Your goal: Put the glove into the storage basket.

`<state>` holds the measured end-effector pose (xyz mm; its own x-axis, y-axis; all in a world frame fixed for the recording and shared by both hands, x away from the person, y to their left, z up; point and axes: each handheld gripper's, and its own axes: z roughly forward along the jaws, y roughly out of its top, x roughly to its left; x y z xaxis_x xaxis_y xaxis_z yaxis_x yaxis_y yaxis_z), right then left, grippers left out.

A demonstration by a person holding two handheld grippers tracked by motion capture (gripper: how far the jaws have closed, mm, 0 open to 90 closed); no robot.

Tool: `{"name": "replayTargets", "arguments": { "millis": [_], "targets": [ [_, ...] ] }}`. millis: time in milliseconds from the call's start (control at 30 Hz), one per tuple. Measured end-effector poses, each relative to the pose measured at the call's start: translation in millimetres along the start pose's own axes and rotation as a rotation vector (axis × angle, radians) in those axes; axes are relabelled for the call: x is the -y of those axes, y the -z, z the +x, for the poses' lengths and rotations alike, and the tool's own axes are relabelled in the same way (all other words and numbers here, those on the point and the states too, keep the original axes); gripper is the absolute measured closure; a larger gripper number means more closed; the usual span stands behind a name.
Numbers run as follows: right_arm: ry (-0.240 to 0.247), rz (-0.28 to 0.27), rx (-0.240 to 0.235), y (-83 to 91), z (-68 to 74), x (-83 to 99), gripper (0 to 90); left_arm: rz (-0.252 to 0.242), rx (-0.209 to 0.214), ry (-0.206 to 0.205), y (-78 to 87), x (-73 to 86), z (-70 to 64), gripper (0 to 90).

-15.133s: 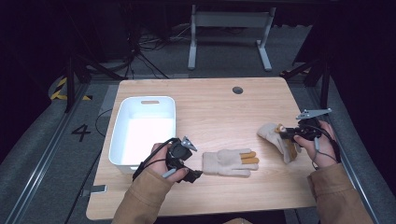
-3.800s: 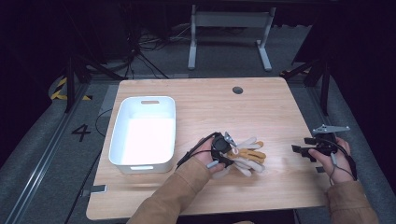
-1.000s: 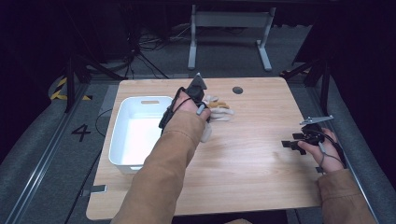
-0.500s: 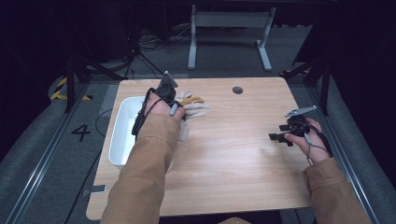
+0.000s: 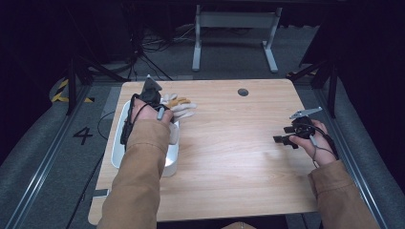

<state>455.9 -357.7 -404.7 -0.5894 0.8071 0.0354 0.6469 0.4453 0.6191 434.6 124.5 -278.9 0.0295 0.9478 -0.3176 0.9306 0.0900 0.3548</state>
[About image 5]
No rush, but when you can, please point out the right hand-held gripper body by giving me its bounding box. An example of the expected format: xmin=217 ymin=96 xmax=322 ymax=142
xmin=288 ymin=106 xmax=324 ymax=140

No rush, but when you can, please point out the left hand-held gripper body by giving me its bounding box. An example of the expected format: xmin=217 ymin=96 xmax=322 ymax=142
xmin=138 ymin=74 xmax=163 ymax=110

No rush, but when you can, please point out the beige glove with bear patch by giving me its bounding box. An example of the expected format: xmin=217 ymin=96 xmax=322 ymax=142
xmin=160 ymin=93 xmax=198 ymax=124

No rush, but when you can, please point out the white plastic bin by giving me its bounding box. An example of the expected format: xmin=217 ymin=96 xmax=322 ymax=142
xmin=110 ymin=97 xmax=181 ymax=178

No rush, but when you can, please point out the person's left hand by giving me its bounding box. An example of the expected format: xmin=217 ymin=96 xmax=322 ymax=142
xmin=129 ymin=98 xmax=175 ymax=126

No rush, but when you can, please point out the person's right hand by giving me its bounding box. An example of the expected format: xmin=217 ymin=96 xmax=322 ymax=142
xmin=297 ymin=119 xmax=339 ymax=167

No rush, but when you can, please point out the black metal stand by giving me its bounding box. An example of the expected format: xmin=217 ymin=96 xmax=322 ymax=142
xmin=286 ymin=59 xmax=339 ymax=119
xmin=65 ymin=53 xmax=129 ymax=116

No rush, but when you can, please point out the right hand-held gripper cable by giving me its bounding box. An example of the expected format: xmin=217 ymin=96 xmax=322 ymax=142
xmin=308 ymin=123 xmax=340 ymax=170

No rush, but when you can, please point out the hand-held gripper cable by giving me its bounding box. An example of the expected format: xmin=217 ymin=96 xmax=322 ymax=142
xmin=119 ymin=93 xmax=166 ymax=151
xmin=308 ymin=123 xmax=340 ymax=170

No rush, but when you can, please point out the grey metal floor rail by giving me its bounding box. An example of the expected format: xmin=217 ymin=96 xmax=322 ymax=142
xmin=312 ymin=85 xmax=390 ymax=229
xmin=2 ymin=84 xmax=94 ymax=229

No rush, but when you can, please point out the left hand-held gripper cable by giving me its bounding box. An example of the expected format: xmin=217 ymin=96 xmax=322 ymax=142
xmin=119 ymin=93 xmax=166 ymax=151

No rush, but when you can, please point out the bundle of floor cables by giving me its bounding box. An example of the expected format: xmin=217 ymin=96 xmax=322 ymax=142
xmin=139 ymin=24 xmax=196 ymax=53

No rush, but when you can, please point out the grey metal table frame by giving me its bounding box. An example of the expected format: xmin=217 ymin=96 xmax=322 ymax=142
xmin=191 ymin=4 xmax=284 ymax=73

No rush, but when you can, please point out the thin black floor cable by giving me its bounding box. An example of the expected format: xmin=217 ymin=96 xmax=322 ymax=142
xmin=65 ymin=110 xmax=117 ymax=229

